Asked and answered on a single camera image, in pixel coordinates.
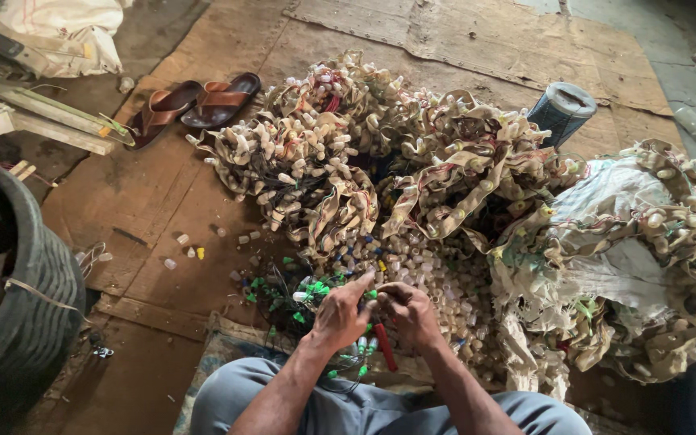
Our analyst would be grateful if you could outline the person's right hand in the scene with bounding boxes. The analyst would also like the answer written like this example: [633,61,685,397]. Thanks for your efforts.
[376,282,444,352]

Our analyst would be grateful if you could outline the person's left hand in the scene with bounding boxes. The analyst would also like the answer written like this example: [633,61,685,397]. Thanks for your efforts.
[310,270,378,354]

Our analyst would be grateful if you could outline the green capped light string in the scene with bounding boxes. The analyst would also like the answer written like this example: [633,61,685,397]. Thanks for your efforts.
[244,257,385,387]

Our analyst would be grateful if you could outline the pile of loose clear caps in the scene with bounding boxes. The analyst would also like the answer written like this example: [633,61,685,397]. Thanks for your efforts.
[300,224,542,387]

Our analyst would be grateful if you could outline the person's grey trousers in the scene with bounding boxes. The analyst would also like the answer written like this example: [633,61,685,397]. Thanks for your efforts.
[190,356,593,435]

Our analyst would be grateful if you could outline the heap of beige bulb strips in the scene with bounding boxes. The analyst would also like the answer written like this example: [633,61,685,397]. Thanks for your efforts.
[186,50,696,400]

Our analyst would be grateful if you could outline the torn white woven sack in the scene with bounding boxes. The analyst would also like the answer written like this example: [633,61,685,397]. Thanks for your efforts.
[493,154,687,339]

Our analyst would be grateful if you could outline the blue thread cone spool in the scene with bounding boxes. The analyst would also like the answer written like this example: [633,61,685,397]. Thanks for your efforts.
[526,81,598,149]

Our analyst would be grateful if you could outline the brown leather sandal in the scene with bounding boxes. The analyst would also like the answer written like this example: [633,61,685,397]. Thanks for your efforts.
[126,80,203,151]
[180,72,262,129]

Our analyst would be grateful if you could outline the black rubber tub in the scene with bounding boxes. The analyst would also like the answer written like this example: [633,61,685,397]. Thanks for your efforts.
[0,153,88,412]

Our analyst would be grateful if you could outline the red handled tool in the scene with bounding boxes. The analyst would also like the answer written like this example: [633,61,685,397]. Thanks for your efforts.
[373,323,398,372]

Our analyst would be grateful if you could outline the wooden frame pieces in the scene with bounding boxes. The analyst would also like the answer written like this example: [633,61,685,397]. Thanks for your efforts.
[0,60,136,157]

